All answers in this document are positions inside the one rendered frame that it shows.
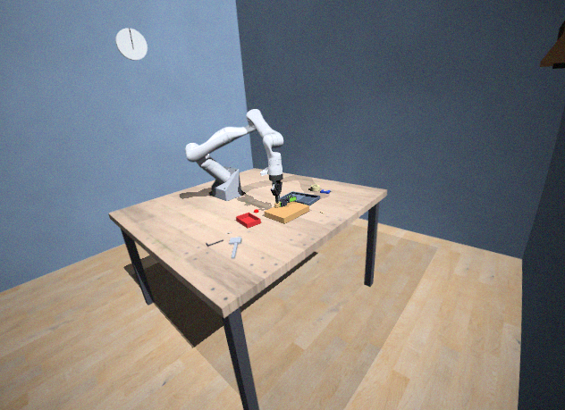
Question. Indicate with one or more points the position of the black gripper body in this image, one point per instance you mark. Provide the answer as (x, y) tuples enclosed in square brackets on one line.
[(275, 179)]

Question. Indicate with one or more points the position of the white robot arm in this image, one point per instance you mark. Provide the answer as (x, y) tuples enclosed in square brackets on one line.
[(200, 154)]

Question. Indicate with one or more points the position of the red open tray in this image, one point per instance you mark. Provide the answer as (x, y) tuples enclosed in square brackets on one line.
[(248, 220)]

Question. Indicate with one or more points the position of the light wooden bench board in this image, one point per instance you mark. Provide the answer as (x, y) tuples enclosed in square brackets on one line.
[(284, 214)]

